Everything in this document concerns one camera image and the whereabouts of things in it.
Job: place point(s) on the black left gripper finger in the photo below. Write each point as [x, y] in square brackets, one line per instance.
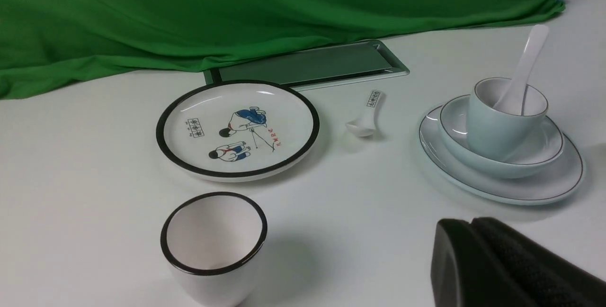
[486, 263]

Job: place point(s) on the pale blue ceramic cup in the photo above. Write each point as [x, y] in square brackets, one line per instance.
[495, 134]

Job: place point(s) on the pale blue thin-rimmed bowl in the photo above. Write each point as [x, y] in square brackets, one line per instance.
[541, 147]

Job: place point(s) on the plain white ceramic spoon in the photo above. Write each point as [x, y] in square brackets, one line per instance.
[512, 99]

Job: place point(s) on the pale blue plate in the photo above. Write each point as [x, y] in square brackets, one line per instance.
[559, 181]

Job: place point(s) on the small printed white spoon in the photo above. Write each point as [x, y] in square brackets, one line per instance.
[364, 124]

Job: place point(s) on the black-rimmed white cup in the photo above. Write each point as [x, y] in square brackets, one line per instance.
[213, 244]

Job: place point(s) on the black-rimmed illustrated plate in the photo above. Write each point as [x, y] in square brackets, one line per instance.
[238, 132]

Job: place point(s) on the green backdrop cloth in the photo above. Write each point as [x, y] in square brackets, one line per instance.
[48, 44]

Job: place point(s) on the metal table cable hatch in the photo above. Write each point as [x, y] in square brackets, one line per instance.
[317, 68]

